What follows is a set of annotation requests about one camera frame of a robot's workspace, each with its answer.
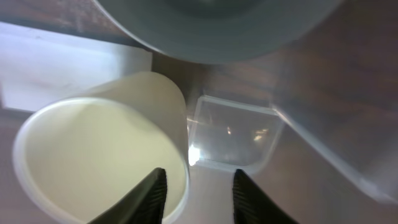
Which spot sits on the clear plastic storage bin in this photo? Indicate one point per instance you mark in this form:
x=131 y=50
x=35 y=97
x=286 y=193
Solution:
x=340 y=83

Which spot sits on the grey small bowl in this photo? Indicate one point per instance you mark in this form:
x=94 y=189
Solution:
x=216 y=31

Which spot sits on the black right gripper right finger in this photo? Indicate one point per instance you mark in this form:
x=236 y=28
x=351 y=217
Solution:
x=252 y=206

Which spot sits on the white label in bin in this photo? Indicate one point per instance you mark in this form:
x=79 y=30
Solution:
x=39 y=67

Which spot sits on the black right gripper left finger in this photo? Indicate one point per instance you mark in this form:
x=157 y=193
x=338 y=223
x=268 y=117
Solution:
x=144 y=204

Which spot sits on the cream cup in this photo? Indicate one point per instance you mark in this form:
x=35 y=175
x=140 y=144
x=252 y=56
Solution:
x=78 y=157

